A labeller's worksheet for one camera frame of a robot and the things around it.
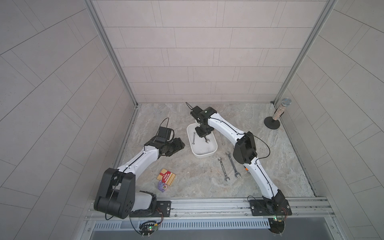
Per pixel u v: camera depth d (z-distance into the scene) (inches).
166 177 31.2
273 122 41.1
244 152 23.4
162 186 29.6
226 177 31.9
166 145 25.9
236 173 32.5
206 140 35.9
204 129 31.2
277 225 26.9
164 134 26.7
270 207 24.9
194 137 37.9
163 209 27.9
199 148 35.8
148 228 25.7
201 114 27.8
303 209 28.5
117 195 15.9
